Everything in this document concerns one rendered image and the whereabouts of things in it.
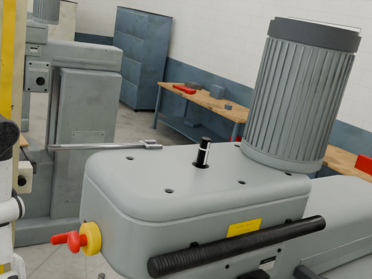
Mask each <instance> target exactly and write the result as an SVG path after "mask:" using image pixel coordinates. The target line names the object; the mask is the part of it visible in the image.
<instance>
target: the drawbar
mask: <svg viewBox="0 0 372 279"><path fill-rule="evenodd" d="M208 142H210V143H211V139H210V138H207V137H201V140H200V145H199V147H200V148H202V149H207V145H208ZM200 148H199V150H198V155H197V161H196V164H195V167H197V168H201V169H205V166H206V163H205V165H203V164H204V159H205V154H206V151H204V150H201V149H200ZM209 148H210V145H209ZM208 152H209V151H208ZM207 157H208V155H207ZM206 161H207V158H206Z"/></svg>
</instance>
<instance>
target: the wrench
mask: <svg viewBox="0 0 372 279"><path fill-rule="evenodd" d="M149 144H150V145H149ZM46 147H47V149H48V150H49V151H72V150H88V149H117V148H143V147H144V148H145V149H162V148H163V146H162V145H161V144H156V140H154V139H153V140H143V141H138V142H122V143H83V144H48V145H47V146H46Z"/></svg>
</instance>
